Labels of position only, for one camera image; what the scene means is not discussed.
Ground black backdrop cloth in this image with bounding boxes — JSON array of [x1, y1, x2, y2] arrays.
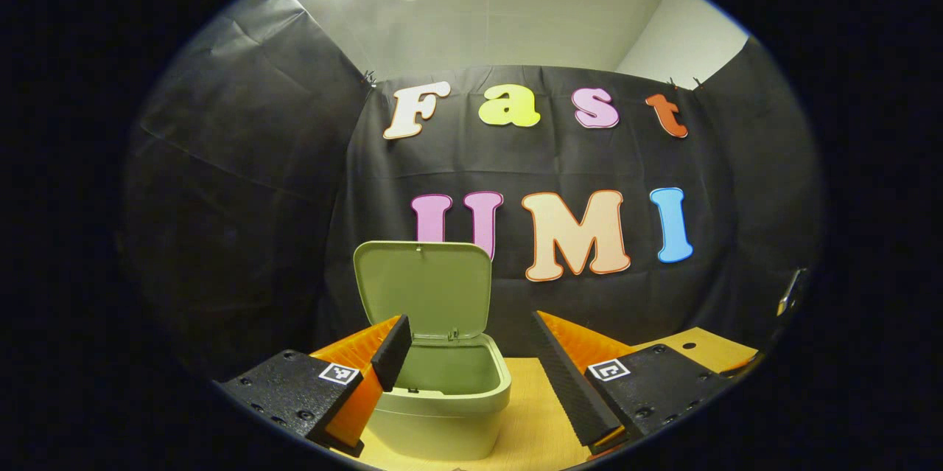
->
[[122, 0, 826, 383]]

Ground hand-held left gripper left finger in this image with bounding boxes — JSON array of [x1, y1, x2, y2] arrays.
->
[[214, 314, 413, 457]]

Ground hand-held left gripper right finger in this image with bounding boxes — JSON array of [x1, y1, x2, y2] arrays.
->
[[530, 310, 737, 457]]

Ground green desktop garbage bin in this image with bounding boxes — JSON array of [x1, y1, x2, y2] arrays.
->
[[354, 240, 513, 461]]

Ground wooden desktop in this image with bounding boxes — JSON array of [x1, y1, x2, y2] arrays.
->
[[309, 327, 760, 471]]

